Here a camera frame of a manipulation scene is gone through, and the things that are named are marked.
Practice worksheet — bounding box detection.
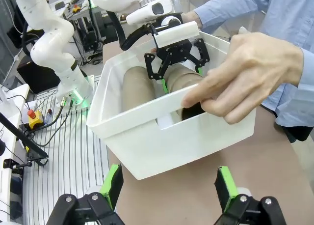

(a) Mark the person's left hand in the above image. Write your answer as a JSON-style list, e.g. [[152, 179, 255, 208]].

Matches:
[[183, 32, 305, 125]]

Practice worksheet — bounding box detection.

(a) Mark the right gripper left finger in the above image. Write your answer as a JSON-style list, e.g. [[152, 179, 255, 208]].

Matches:
[[45, 163, 125, 225]]

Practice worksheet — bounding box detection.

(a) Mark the black left arm cable sleeve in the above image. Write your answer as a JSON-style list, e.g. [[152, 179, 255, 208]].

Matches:
[[105, 10, 153, 51]]

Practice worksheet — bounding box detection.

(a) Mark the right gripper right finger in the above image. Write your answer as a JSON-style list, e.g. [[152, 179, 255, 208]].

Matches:
[[213, 165, 288, 225]]

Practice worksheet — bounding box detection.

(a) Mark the person in light blue shirt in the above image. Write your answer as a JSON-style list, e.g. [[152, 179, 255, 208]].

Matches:
[[193, 0, 314, 143]]

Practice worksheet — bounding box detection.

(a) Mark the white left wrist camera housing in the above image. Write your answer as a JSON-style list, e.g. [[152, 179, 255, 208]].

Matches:
[[153, 21, 199, 49]]

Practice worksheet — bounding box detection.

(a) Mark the white plastic basket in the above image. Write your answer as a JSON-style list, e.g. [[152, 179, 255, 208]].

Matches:
[[87, 30, 257, 181]]

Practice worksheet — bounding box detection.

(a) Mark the brown paper cup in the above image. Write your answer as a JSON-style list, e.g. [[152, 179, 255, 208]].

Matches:
[[166, 71, 204, 93], [122, 66, 157, 112]]

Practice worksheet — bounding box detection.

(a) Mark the black box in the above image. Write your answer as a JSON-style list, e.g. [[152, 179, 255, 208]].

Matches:
[[16, 55, 61, 94]]

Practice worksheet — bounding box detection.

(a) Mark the black metal bar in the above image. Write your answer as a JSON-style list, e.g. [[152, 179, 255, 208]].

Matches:
[[0, 112, 49, 166]]

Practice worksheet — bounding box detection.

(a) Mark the black clamp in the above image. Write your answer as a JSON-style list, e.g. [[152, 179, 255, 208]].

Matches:
[[2, 158, 33, 174]]

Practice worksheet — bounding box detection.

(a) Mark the person's right hand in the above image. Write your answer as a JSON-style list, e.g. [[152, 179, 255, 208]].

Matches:
[[182, 10, 204, 31]]

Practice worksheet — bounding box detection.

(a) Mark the thin black cable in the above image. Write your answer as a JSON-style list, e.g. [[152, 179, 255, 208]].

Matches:
[[31, 99, 76, 148]]

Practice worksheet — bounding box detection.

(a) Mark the white side desk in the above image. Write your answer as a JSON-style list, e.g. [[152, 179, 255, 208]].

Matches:
[[0, 84, 30, 222]]

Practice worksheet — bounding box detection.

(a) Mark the slotted aluminium mounting plate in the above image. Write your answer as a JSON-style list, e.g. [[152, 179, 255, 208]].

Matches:
[[22, 74, 111, 225]]

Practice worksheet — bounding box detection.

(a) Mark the blue-sleeved left forearm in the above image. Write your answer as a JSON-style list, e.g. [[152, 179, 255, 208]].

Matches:
[[296, 48, 314, 88]]

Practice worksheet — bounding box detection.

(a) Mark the yellow emergency stop box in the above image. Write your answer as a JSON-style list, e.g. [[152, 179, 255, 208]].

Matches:
[[26, 109, 45, 130]]

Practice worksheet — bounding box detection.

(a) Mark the blue-sleeved right forearm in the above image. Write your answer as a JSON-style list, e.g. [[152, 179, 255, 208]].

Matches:
[[193, 0, 273, 35]]

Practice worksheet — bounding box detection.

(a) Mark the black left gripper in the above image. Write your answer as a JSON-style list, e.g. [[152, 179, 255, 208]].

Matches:
[[144, 37, 211, 95]]

